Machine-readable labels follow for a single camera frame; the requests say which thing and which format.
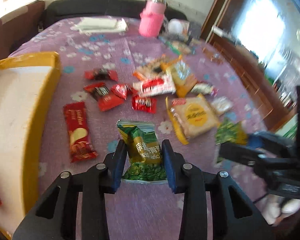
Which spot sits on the person's right hand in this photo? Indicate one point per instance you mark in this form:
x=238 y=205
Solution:
x=272 y=210

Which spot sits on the stack of white papers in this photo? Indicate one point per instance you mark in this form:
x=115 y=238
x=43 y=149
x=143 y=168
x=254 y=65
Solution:
x=100 y=25

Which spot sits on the brown wooden door frame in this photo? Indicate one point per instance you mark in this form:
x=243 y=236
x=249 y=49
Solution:
x=222 y=0

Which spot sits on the maroon armchair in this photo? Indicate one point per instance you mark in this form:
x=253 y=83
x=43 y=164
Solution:
x=27 y=35

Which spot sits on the white power strip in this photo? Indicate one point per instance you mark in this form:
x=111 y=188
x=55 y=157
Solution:
x=218 y=31

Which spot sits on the yellow cracker packet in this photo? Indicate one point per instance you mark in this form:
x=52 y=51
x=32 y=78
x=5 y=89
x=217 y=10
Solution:
x=182 y=77

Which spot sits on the small red candy packet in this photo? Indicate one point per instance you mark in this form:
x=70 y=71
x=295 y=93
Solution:
x=143 y=104
x=121 y=90

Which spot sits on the wooden television cabinet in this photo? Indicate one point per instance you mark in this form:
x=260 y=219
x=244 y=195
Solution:
x=247 y=75

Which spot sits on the long red chips packet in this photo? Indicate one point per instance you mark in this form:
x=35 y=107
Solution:
x=77 y=127

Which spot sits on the white cup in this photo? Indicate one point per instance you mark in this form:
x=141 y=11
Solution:
x=176 y=26

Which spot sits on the television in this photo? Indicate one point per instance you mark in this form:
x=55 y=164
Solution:
x=265 y=30

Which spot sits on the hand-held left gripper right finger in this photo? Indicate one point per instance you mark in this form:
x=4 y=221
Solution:
x=168 y=165

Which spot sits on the pink knitted-sleeve bottle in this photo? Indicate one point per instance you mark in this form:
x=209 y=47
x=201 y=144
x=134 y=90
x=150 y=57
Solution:
x=152 y=17

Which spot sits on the orange packet with dark print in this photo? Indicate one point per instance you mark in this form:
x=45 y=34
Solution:
x=150 y=68

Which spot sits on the large yellow biscuit packet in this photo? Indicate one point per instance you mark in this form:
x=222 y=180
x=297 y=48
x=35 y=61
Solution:
x=192 y=117

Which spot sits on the grey foil packet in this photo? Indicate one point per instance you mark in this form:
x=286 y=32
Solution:
x=193 y=31

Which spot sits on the white packet with red label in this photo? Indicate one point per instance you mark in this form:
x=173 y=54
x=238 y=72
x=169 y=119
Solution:
x=155 y=86

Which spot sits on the red packet with black label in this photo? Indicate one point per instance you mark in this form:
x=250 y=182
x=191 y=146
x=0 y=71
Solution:
x=110 y=102

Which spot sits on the yellow cardboard box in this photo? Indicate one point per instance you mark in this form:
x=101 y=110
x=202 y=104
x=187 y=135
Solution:
x=15 y=105

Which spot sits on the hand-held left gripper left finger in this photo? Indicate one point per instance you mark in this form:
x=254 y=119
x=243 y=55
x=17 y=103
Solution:
x=118 y=162

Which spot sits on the small green white packet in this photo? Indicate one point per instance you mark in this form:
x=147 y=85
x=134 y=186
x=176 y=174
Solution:
x=202 y=88

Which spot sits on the red candy with dark centre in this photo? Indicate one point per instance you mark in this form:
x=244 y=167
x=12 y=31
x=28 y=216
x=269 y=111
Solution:
x=101 y=75

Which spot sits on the black sofa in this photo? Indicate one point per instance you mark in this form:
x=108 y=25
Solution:
x=90 y=8

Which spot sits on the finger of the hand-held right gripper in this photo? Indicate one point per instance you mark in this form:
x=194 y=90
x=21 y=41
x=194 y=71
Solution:
x=256 y=140
x=240 y=152

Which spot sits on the green pea snack packet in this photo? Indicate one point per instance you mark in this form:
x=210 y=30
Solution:
x=230 y=132
x=142 y=145

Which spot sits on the small white snack packet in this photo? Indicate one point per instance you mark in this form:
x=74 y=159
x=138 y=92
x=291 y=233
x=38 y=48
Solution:
x=222 y=105

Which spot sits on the clear green cracker packet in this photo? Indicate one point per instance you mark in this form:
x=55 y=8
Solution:
x=180 y=46

